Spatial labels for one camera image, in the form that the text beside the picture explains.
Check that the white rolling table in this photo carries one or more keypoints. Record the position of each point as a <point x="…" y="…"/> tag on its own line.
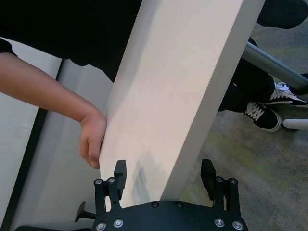
<point x="163" y="96"/>

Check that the person's right forearm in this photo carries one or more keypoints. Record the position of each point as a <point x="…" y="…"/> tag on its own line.
<point x="43" y="91"/>

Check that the black white sneaker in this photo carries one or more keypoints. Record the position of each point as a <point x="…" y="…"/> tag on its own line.
<point x="267" y="120"/>
<point x="288" y="99"/>

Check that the person's right hand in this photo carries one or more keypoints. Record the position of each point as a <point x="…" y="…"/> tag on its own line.
<point x="92" y="134"/>

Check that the black wall trim strip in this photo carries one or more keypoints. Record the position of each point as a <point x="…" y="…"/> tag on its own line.
<point x="29" y="156"/>

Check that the person in black clothes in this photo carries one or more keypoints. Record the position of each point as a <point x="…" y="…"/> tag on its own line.
<point x="72" y="29"/>

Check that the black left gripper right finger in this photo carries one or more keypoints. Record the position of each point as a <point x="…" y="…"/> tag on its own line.
<point x="209" y="178"/>

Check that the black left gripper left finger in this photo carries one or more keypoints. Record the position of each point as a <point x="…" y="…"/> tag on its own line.
<point x="120" y="178"/>

